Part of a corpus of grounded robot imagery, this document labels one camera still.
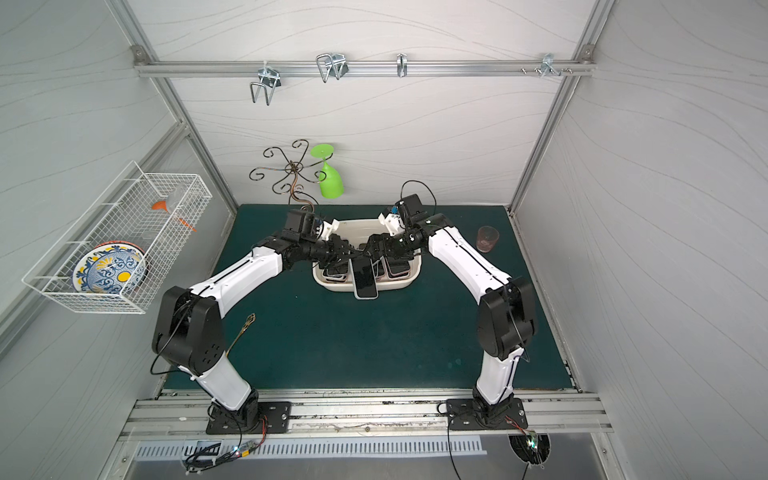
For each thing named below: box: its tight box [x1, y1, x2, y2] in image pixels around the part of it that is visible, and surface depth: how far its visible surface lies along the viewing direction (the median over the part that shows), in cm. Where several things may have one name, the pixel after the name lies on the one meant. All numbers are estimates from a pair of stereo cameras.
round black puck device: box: [507, 431, 551, 465], surface depth 73 cm
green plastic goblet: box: [310, 143, 344, 199], surface depth 96 cm
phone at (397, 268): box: [384, 256, 411, 279], surface depth 100 cm
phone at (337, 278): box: [322, 268, 348, 283], surface depth 99 cm
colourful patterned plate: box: [72, 241, 149, 294], surface depth 62 cm
